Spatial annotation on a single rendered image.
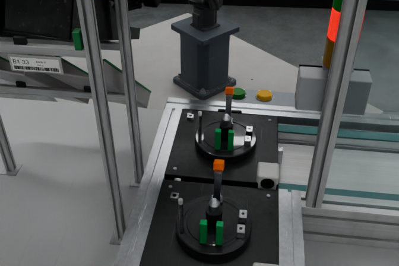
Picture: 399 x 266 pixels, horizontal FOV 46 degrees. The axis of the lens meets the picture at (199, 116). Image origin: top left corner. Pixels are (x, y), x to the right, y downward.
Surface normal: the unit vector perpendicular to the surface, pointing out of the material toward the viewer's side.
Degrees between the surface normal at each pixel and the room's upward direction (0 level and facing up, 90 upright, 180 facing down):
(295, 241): 0
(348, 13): 90
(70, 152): 0
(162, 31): 0
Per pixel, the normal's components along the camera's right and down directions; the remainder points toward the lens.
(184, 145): 0.00, -0.81
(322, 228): -0.13, 0.59
